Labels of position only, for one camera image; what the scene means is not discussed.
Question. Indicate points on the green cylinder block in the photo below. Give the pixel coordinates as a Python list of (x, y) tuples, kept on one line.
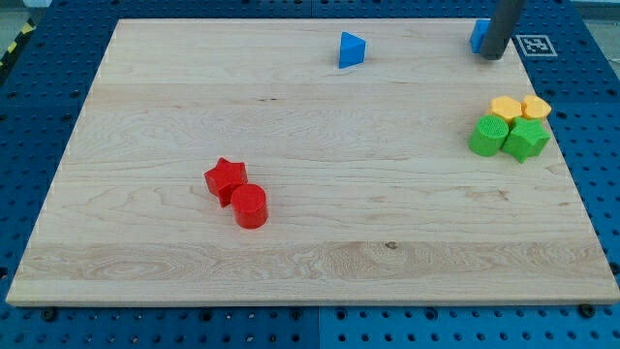
[(488, 135)]

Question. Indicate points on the white fiducial marker tag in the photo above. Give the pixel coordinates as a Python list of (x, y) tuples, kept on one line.
[(535, 45)]

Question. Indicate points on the yellow black hazard tape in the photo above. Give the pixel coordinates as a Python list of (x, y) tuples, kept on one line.
[(17, 45)]

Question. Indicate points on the yellow heart block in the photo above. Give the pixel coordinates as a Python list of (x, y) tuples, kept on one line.
[(534, 107)]

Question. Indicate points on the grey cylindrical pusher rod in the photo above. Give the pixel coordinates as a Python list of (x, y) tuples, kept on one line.
[(500, 29)]

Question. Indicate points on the red cylinder block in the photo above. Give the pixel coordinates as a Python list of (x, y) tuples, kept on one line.
[(249, 206)]

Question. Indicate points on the green star block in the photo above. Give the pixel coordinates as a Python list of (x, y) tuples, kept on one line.
[(527, 138)]

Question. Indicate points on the blue cube block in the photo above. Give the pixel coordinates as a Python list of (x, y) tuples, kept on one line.
[(479, 30)]

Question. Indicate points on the yellow hexagon block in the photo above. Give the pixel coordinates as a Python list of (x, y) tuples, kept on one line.
[(506, 108)]

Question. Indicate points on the blue triangular block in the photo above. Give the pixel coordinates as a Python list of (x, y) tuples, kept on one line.
[(352, 50)]

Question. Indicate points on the red star block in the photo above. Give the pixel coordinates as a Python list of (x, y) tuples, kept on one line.
[(224, 178)]

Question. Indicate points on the light wooden board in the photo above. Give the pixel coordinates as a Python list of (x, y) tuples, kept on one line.
[(373, 195)]

